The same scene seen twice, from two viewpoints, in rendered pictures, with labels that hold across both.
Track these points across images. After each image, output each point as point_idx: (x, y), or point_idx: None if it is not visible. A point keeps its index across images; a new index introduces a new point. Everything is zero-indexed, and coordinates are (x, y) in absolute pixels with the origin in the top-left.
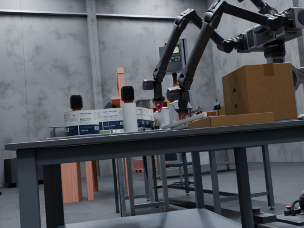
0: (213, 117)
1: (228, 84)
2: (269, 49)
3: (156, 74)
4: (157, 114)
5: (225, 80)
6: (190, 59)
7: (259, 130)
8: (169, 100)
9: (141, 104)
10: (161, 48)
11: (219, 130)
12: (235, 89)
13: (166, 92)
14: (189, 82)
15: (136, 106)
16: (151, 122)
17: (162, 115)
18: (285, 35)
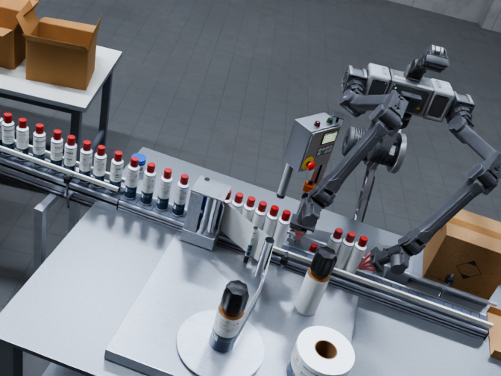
0: None
1: (461, 251)
2: (404, 121)
3: (329, 201)
4: (237, 210)
5: (455, 243)
6: (440, 224)
7: None
8: (395, 274)
9: (220, 203)
10: (316, 134)
11: None
12: (474, 263)
13: (396, 265)
14: None
15: (273, 242)
16: (224, 224)
17: (280, 232)
18: (438, 121)
